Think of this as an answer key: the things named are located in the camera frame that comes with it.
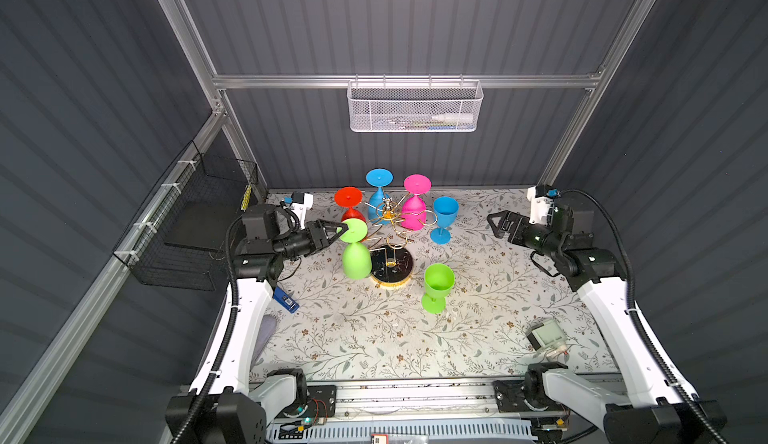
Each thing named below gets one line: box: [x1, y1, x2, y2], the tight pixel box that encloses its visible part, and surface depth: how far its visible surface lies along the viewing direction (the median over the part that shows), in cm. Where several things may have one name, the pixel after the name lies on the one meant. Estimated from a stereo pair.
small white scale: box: [526, 318, 568, 359], surface depth 80 cm
